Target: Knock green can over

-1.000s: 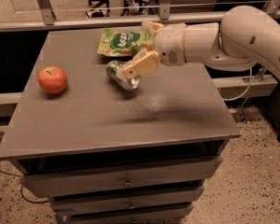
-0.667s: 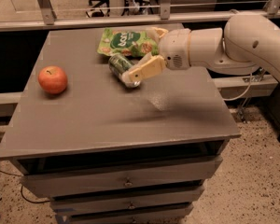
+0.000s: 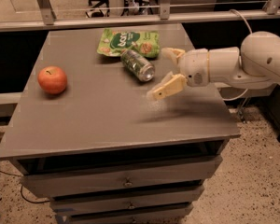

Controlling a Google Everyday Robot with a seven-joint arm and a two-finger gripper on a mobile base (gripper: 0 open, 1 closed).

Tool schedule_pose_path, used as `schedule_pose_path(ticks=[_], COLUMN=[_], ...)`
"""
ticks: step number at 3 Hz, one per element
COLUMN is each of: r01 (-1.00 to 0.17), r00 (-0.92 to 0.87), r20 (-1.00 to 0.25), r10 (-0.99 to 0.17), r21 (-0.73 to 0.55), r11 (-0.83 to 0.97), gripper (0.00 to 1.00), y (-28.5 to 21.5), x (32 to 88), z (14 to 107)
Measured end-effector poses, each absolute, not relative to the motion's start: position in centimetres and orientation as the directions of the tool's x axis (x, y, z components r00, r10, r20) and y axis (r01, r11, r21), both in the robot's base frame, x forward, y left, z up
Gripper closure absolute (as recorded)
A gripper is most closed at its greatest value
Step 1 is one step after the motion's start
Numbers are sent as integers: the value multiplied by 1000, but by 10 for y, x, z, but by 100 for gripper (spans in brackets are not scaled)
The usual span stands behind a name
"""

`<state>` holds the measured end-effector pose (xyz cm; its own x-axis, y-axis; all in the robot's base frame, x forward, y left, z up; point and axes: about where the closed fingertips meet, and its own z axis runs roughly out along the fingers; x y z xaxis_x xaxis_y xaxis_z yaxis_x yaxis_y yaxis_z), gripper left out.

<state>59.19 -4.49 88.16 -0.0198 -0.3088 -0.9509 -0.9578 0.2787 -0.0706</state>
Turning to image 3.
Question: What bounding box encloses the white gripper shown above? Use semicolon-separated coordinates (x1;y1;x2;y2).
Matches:
147;48;209;101

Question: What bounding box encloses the green soda can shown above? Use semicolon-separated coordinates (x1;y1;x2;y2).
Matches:
120;49;155;82

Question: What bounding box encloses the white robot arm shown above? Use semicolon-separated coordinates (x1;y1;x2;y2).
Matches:
147;32;280;101

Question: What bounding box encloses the green snack bag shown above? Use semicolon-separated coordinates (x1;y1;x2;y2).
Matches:
97;28;160;59

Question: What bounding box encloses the black office chair base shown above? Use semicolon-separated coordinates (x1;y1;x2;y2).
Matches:
86;0;109;18

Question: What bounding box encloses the grey drawer cabinet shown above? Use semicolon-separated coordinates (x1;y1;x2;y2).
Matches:
0;22;242;224

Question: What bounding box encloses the metal railing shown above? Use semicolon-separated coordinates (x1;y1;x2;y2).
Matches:
0;0;280;32

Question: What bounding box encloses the red apple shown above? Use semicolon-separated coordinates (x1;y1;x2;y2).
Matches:
37;66;67;94

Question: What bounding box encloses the middle grey drawer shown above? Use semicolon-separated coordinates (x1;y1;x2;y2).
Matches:
50;183;204;216

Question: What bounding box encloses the grey drawer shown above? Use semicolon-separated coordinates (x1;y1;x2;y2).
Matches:
50;183;204;216
21;155;222;198
56;203;193;224

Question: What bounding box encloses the bottom grey drawer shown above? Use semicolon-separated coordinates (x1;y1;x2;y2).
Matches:
56;203;193;224

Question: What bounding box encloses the top grey drawer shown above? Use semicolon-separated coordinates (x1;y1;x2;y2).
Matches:
21;155;222;198

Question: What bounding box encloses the white cable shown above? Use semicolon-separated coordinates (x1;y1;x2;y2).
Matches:
222;8;254;103

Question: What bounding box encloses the black cable on floor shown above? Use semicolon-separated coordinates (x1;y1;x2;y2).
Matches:
0;168;51;205

